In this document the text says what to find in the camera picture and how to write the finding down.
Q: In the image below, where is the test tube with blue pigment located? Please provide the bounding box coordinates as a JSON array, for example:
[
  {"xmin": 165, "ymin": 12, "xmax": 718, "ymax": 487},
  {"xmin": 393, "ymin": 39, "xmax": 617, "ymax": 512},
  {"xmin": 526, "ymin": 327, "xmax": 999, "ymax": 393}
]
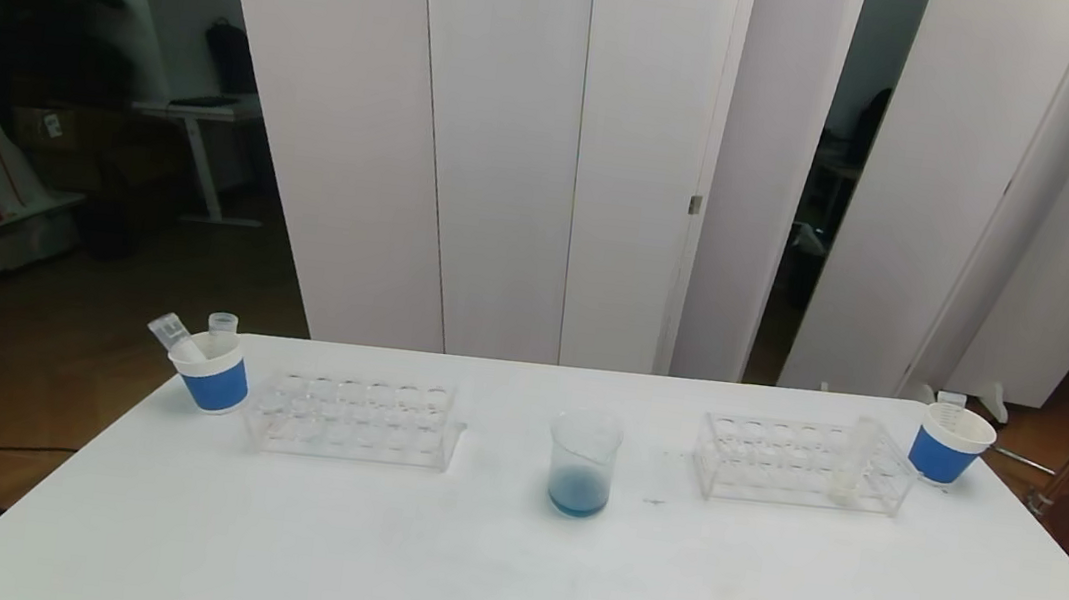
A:
[{"xmin": 204, "ymin": 310, "xmax": 241, "ymax": 358}]

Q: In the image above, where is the clear glass beaker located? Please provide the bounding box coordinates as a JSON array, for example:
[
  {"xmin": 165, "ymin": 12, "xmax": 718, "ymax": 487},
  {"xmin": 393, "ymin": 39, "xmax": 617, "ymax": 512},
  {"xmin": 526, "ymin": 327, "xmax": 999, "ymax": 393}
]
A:
[{"xmin": 540, "ymin": 404, "xmax": 627, "ymax": 524}]

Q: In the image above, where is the blue and white paper cup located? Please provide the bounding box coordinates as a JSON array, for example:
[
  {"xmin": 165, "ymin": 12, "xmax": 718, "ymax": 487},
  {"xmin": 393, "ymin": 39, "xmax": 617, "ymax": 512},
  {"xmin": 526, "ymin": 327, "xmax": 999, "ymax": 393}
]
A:
[
  {"xmin": 162, "ymin": 327, "xmax": 257, "ymax": 419},
  {"xmin": 903, "ymin": 398, "xmax": 1000, "ymax": 491}
]

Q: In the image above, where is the clear acrylic test tube rack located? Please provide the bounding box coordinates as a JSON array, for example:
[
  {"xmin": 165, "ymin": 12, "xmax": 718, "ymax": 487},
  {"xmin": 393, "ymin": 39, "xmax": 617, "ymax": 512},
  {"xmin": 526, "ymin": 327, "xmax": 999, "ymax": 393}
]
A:
[
  {"xmin": 238, "ymin": 360, "xmax": 471, "ymax": 475},
  {"xmin": 687, "ymin": 406, "xmax": 923, "ymax": 521}
]

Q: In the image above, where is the white office desk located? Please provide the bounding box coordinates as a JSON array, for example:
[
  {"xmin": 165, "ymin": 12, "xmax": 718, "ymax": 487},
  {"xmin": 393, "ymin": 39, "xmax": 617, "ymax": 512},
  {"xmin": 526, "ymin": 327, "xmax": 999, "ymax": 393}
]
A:
[{"xmin": 119, "ymin": 83, "xmax": 276, "ymax": 232}]

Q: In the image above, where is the test tube with red pigment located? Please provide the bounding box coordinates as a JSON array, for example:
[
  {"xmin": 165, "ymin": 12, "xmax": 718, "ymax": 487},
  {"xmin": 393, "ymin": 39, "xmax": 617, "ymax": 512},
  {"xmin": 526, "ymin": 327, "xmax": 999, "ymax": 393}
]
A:
[
  {"xmin": 932, "ymin": 389, "xmax": 970, "ymax": 436},
  {"xmin": 144, "ymin": 309, "xmax": 211, "ymax": 364}
]

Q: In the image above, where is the brown cardboard box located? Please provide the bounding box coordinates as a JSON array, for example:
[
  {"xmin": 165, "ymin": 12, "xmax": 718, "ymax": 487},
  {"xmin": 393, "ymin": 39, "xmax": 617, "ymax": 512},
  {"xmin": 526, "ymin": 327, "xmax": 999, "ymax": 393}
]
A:
[{"xmin": 3, "ymin": 102, "xmax": 129, "ymax": 193}]

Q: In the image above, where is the test tube with yellow pigment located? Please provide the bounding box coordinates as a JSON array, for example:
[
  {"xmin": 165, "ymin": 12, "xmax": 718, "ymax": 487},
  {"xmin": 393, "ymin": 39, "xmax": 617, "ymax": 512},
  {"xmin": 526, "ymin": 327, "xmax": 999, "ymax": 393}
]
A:
[{"xmin": 824, "ymin": 412, "xmax": 886, "ymax": 508}]

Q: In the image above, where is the black backpack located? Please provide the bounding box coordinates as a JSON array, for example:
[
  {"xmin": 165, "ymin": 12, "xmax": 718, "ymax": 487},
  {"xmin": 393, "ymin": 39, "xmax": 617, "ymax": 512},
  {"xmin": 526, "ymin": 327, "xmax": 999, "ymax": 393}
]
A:
[{"xmin": 199, "ymin": 15, "xmax": 267, "ymax": 98}]

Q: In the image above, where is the grey metal floor rod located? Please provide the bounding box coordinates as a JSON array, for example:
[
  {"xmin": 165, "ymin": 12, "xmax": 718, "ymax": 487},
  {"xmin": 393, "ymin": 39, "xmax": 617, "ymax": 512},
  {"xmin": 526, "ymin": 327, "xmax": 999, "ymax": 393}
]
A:
[{"xmin": 983, "ymin": 442, "xmax": 1060, "ymax": 477}]

